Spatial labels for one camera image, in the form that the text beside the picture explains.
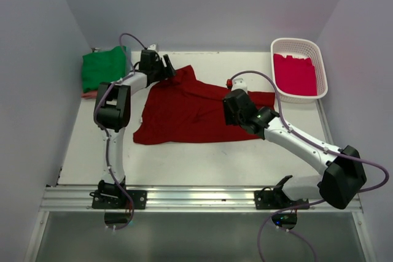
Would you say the dark red t-shirt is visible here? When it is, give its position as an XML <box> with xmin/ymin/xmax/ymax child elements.
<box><xmin>133</xmin><ymin>64</ymin><xmax>276</xmax><ymax>146</ymax></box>

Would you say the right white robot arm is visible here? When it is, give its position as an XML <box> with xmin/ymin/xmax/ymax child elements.
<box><xmin>223</xmin><ymin>89</ymin><xmax>367</xmax><ymax>209</ymax></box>

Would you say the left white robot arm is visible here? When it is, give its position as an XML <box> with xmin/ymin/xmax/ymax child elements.
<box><xmin>91</xmin><ymin>49</ymin><xmax>176</xmax><ymax>209</ymax></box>

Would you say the grey-blue folded t-shirt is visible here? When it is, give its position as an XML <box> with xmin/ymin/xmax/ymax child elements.
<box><xmin>124</xmin><ymin>47</ymin><xmax>132</xmax><ymax>74</ymax></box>

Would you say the green folded t-shirt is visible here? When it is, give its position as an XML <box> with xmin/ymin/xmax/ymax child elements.
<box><xmin>81</xmin><ymin>46</ymin><xmax>126</xmax><ymax>93</ymax></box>

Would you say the magenta t-shirt in basket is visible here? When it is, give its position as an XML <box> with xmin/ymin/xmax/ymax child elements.
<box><xmin>273</xmin><ymin>53</ymin><xmax>317</xmax><ymax>96</ymax></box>

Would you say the pink folded t-shirt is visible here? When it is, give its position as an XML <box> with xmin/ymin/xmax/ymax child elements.
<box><xmin>81</xmin><ymin>90</ymin><xmax>98</xmax><ymax>99</ymax></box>

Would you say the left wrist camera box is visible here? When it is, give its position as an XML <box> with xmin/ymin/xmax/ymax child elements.
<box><xmin>147</xmin><ymin>43</ymin><xmax>159</xmax><ymax>52</ymax></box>

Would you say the aluminium mounting rail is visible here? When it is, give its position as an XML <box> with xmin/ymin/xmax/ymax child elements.
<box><xmin>38</xmin><ymin>184</ymin><xmax>365</xmax><ymax>213</ymax></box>

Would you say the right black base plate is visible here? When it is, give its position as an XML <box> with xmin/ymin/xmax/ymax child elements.
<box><xmin>254</xmin><ymin>187</ymin><xmax>292</xmax><ymax>210</ymax></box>

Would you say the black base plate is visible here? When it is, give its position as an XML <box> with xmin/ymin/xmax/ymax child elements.
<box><xmin>89</xmin><ymin>190</ymin><xmax>147</xmax><ymax>210</ymax></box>
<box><xmin>254</xmin><ymin>187</ymin><xmax>292</xmax><ymax>210</ymax></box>

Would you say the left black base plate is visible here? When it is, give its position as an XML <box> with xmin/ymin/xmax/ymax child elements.
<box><xmin>89</xmin><ymin>190</ymin><xmax>147</xmax><ymax>210</ymax></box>

